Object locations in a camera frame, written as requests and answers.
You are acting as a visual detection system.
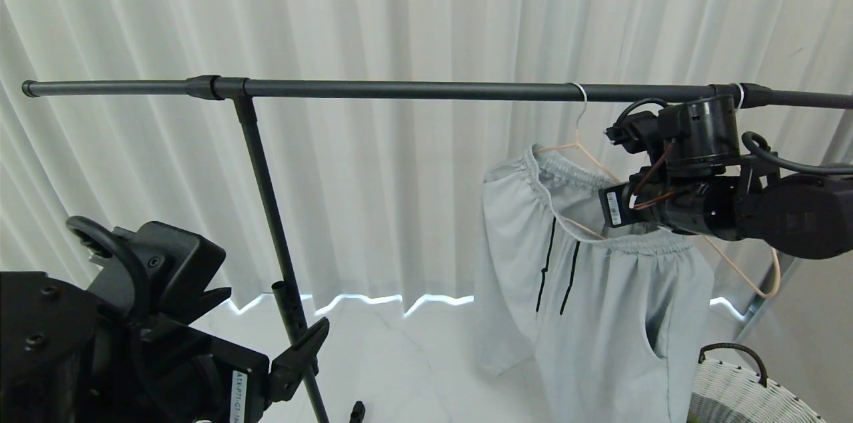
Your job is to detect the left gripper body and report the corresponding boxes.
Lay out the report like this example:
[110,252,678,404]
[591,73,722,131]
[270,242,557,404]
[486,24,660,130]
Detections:
[100,326,271,423]

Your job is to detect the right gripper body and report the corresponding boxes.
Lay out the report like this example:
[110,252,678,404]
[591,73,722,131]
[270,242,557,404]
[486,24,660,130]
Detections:
[598,180,740,242]

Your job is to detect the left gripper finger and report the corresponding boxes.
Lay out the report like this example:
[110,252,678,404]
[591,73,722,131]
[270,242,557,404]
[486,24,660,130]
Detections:
[267,318,331,404]
[180,286,233,325]

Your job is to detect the pink clothes hanger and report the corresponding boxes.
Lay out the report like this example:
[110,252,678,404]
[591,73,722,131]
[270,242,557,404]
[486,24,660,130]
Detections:
[532,83,624,240]
[703,236,782,299]

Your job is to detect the pale grey shorts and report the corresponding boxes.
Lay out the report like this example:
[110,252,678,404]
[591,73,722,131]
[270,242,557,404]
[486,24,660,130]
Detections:
[474,145,715,423]

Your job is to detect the white laundry basket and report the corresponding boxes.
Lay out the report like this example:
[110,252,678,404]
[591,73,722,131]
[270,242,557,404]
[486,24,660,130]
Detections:
[686,343,827,423]

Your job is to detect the black clothes rack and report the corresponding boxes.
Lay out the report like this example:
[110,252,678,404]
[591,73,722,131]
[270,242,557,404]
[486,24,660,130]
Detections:
[21,75,853,423]

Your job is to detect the white curtain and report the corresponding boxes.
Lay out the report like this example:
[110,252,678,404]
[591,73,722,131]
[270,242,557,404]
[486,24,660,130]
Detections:
[0,0,853,317]

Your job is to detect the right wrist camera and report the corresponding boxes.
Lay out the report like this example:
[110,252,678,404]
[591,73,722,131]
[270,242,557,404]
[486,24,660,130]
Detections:
[605,110,664,152]

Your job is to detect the black cable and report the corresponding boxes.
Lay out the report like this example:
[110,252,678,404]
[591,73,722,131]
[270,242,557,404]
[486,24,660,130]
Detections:
[610,98,853,176]
[65,215,153,304]

